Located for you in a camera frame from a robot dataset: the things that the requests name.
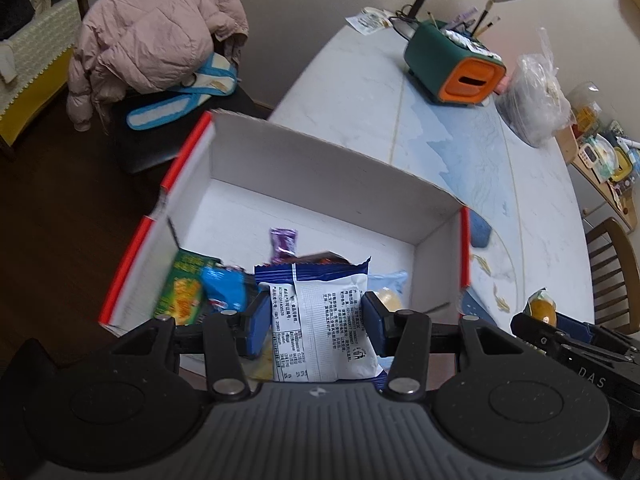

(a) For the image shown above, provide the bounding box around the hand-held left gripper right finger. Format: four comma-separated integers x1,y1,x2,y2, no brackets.
361,291,528,398

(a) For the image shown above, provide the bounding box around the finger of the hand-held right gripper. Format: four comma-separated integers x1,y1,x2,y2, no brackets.
554,316,640,358
510,311,568,358

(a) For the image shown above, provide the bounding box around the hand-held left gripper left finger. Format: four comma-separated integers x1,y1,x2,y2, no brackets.
107,291,273,403

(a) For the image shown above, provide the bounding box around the small gold snack packet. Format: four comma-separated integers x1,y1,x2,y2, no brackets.
527,287,558,326

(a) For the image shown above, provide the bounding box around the light blue cookie packet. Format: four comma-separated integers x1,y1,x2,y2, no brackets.
367,270,411,311

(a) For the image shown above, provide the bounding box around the dark blue white snack packet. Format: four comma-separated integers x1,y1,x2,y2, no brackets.
254,255,386,383

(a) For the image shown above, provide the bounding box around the bright blue snack packet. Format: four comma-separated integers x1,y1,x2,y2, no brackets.
200,265,248,313

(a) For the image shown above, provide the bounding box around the purple candy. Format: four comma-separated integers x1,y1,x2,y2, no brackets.
269,227,298,266

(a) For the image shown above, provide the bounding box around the green snack packet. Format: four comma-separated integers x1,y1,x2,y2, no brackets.
154,249,223,326

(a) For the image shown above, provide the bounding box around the red and white cardboard box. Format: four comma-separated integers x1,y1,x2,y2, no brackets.
97,109,472,378

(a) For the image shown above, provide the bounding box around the brown wooden chair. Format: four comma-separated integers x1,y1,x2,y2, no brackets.
582,216,640,336

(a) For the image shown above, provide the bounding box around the white cabinet with wooden top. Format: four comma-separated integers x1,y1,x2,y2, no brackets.
555,120,640,233

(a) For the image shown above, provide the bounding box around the yellow tissue box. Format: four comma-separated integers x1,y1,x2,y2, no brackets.
612,147,633,181

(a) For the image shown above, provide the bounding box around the soft tissue pack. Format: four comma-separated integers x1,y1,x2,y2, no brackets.
592,135,616,181

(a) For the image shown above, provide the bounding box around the dark seat chair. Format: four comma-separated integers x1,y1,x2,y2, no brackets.
110,85,273,176

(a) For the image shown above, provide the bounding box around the clear plastic bottle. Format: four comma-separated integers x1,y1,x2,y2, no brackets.
567,82,603,136

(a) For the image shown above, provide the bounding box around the clear plastic bag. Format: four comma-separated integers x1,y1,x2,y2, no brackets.
497,27,573,148

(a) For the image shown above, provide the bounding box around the blue and cream tote bag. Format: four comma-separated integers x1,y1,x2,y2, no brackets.
125,52,241,131

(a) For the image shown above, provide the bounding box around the green and orange tissue box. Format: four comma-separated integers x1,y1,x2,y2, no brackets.
404,20,507,107

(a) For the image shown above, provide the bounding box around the white printed tube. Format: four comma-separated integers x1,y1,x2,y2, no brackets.
442,29,498,58

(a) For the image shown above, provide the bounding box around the white paper leaflet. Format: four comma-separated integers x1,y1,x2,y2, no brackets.
345,7,393,36

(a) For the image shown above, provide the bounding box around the pink puffer jacket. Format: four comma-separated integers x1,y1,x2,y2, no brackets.
66,0,250,132

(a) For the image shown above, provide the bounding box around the cream yellow furniture cover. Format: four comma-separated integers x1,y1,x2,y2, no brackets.
0,0,83,161

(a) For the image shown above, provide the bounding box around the dark clothes pile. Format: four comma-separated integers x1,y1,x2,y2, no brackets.
0,0,88,41

